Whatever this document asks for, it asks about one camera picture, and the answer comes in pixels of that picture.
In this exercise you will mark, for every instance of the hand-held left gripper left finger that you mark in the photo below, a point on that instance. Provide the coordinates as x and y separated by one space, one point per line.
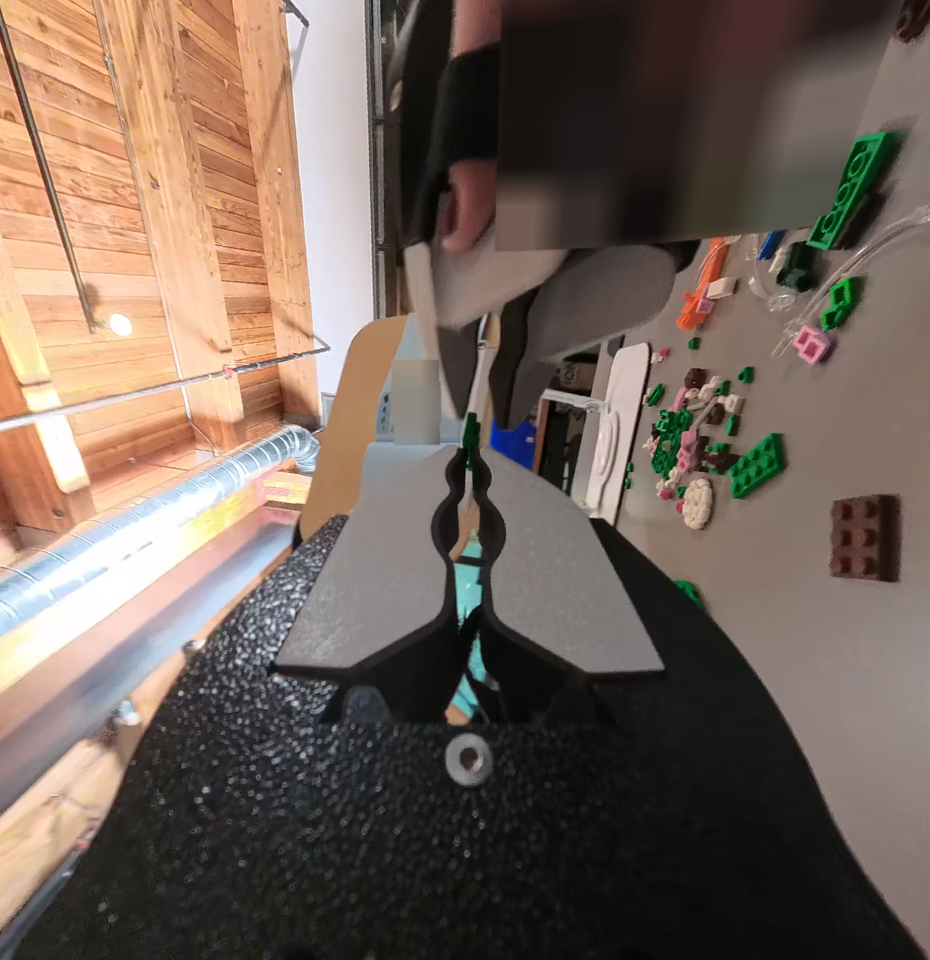
360 600

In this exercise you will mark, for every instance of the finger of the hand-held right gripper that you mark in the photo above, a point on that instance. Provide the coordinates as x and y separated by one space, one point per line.
472 285
607 300

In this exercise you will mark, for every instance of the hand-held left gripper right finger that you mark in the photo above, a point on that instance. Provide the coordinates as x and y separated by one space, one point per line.
570 600

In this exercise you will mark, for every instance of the small green lego stem piece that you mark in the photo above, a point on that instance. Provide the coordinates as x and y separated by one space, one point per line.
471 435

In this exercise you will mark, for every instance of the brown lego plate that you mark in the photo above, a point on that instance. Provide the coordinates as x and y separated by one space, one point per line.
866 536

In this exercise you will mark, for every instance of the orange lego brick separator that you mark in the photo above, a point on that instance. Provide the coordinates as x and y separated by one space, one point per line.
693 304

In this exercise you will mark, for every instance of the narrow green lego plate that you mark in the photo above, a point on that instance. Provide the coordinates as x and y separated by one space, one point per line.
654 395

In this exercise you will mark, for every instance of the cream lego tile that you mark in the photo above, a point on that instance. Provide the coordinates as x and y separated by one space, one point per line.
722 286

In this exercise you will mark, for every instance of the scatter of small lego pieces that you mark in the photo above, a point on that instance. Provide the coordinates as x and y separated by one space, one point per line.
697 379

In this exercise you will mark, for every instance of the green wedge slope lego piece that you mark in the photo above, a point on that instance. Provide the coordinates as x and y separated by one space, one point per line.
689 592

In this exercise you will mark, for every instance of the lego instruction booklet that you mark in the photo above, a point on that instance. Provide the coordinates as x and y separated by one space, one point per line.
378 461

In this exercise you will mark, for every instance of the green lego plate assembly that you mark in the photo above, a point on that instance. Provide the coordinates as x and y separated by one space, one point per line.
671 439

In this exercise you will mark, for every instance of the cream round lego plate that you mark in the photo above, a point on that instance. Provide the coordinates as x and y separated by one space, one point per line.
695 502

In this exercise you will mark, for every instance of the blue lego pin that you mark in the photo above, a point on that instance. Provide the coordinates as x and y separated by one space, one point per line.
770 245

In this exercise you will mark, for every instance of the large dark green lego connector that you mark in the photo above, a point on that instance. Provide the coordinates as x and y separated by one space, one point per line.
797 266

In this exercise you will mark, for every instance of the pink lego brick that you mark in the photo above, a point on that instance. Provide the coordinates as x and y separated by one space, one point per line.
813 345

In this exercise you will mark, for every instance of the green two-by-four lego plate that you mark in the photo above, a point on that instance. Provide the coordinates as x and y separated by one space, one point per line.
757 465

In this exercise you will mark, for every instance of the transparent curved lego tube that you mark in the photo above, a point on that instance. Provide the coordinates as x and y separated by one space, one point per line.
903 223

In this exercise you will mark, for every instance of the person's right hand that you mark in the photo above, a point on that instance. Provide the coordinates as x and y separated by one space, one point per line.
472 202

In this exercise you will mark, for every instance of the white book stand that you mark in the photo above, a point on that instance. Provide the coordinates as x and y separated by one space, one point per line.
622 390

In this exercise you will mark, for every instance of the wooden ceiling beam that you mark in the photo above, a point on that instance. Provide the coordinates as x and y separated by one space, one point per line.
285 487

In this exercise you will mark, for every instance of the blue storage bin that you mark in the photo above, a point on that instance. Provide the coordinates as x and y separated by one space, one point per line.
513 439

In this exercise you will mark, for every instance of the metal ceiling pipe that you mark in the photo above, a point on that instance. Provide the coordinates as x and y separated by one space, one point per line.
135 394

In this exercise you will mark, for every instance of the ceiling spot lamp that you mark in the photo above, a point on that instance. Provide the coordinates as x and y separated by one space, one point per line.
120 324

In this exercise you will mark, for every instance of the silver ventilation duct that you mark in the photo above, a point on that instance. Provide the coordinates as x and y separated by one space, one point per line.
97 540

